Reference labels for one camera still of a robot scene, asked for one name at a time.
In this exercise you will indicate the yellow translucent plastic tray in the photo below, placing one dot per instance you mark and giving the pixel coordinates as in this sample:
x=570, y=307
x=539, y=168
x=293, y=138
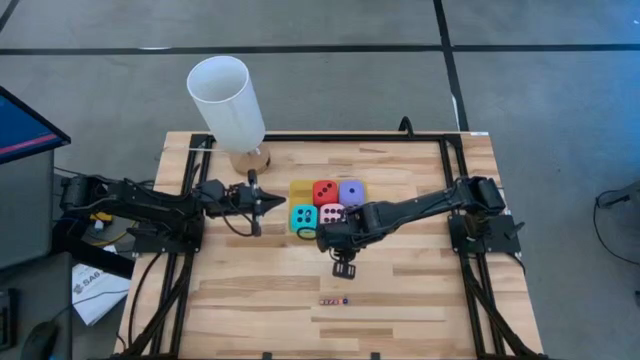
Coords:
x=300, y=192

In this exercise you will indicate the computer monitor blue screen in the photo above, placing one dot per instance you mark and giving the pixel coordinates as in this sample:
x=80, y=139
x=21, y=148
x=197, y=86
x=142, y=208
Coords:
x=20, y=125

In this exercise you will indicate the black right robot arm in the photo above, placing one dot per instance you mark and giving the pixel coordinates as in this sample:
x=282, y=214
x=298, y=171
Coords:
x=425, y=205

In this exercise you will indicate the pink foam die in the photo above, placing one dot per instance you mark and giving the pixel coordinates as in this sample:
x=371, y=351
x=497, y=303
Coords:
x=330, y=212

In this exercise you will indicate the black aluminium table frame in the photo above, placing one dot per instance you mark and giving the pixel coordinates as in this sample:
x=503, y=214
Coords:
x=350, y=136

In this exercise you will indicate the purple foam die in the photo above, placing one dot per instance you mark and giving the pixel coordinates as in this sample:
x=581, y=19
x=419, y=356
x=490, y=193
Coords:
x=351, y=194

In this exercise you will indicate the red foam die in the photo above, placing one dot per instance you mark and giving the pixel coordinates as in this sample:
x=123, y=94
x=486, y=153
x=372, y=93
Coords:
x=325, y=192

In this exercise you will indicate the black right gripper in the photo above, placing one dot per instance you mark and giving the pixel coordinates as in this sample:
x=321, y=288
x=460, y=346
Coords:
x=340, y=236

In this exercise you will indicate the black table clamp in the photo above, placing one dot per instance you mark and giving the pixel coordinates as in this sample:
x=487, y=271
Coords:
x=406, y=127

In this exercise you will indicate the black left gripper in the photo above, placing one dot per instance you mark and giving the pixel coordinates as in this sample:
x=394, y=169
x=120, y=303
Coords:
x=240, y=200

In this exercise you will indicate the white printed paper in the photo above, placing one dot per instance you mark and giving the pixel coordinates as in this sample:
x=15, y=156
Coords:
x=95, y=295

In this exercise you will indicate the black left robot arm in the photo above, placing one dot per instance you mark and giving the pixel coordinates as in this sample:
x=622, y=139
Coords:
x=140, y=200

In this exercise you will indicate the black computer mouse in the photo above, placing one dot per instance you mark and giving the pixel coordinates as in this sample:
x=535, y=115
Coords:
x=40, y=342

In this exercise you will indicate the teal foam die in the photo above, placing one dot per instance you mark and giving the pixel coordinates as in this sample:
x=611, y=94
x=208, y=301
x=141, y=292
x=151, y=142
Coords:
x=304, y=217

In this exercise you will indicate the white shade table lamp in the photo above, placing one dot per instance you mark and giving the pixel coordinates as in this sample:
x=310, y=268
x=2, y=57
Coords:
x=230, y=110

